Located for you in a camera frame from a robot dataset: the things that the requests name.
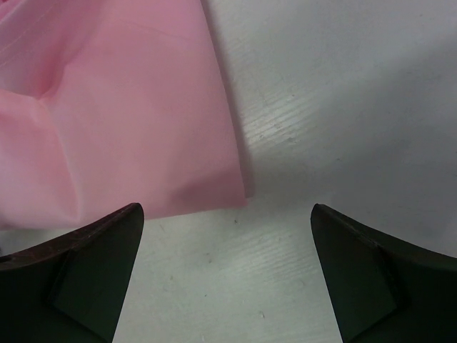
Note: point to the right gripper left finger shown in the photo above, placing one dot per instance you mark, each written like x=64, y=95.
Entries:
x=71, y=288

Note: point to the pink t shirt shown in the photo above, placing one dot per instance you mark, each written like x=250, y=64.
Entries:
x=107, y=103

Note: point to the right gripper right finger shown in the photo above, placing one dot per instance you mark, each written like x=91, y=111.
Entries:
x=383, y=289

